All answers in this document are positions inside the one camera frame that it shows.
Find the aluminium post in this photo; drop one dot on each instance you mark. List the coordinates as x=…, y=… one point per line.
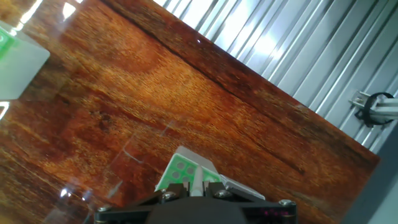
x=387, y=107

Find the glossy brown wooden board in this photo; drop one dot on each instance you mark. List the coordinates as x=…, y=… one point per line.
x=186, y=93

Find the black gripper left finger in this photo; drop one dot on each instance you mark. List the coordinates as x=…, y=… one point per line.
x=161, y=196

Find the green clear pipette tip box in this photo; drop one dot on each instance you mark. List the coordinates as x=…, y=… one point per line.
x=180, y=165
x=18, y=74

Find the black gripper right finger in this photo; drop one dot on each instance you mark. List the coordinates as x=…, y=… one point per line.
x=230, y=194

